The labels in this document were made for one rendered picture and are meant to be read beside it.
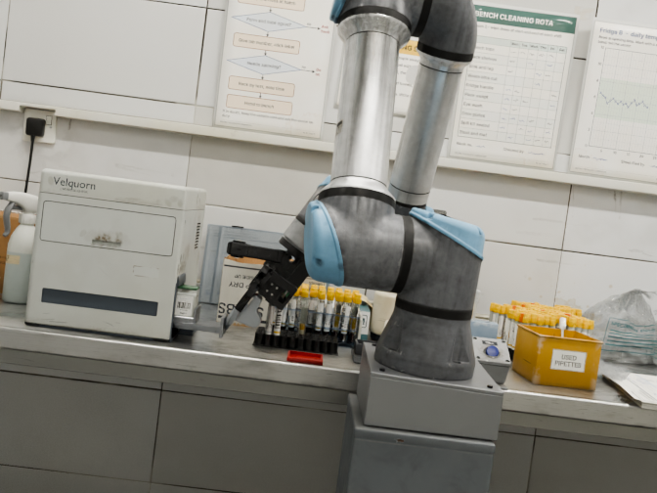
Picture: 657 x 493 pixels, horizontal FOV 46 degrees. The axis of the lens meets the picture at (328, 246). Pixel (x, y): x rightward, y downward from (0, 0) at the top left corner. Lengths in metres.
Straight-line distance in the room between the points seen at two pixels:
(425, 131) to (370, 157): 0.22
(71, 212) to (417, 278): 0.72
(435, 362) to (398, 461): 0.15
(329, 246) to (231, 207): 1.07
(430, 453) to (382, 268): 0.27
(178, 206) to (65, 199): 0.21
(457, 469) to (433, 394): 0.11
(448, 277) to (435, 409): 0.19
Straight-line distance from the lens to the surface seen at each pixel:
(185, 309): 1.53
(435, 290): 1.12
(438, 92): 1.33
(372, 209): 1.10
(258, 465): 2.24
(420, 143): 1.35
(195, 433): 2.23
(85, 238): 1.54
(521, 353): 1.68
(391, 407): 1.12
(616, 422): 1.59
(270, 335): 1.59
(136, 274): 1.52
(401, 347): 1.13
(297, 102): 2.12
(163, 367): 1.49
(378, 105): 1.18
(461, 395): 1.13
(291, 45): 2.14
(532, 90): 2.20
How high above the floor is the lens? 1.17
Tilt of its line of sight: 3 degrees down
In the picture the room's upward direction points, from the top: 7 degrees clockwise
